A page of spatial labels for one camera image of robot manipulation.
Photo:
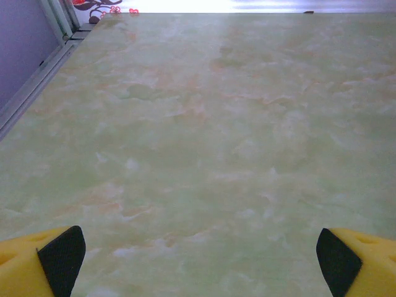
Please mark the aluminium table side rail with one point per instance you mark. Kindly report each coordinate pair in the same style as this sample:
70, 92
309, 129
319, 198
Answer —
37, 82

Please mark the aluminium frame post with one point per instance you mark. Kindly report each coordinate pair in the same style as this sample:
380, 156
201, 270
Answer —
58, 18

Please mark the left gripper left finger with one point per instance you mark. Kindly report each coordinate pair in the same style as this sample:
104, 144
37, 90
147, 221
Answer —
28, 266

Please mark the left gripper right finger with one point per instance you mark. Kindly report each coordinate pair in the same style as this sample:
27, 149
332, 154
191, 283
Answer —
365, 266

